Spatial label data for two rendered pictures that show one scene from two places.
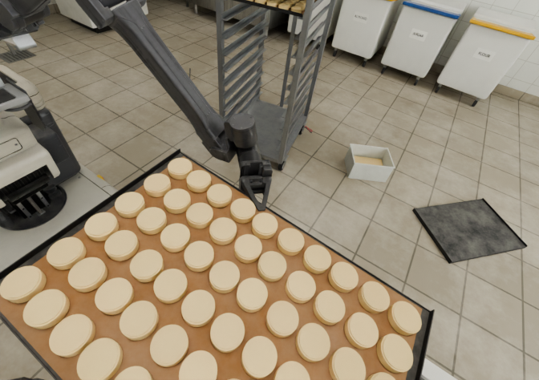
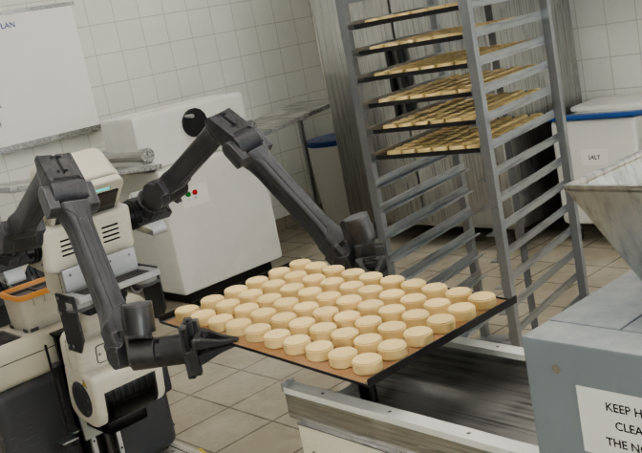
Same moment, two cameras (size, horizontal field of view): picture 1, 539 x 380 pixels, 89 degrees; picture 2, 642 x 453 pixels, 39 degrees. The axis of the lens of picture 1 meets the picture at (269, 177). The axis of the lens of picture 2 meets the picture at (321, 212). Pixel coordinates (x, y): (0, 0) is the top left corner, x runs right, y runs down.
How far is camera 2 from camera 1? 1.54 m
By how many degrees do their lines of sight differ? 40
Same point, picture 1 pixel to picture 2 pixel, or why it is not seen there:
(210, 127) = (330, 235)
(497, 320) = not seen: outside the picture
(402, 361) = (462, 309)
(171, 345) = (284, 316)
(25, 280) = (189, 308)
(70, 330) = (220, 317)
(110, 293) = (244, 307)
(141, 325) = (265, 312)
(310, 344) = (388, 309)
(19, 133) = not seen: hidden behind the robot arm
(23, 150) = not seen: hidden behind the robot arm
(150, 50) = (274, 177)
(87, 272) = (227, 303)
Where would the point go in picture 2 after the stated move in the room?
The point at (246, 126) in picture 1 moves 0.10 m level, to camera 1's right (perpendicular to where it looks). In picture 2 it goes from (358, 217) to (400, 213)
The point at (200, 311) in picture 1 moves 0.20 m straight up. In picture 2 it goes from (307, 307) to (287, 207)
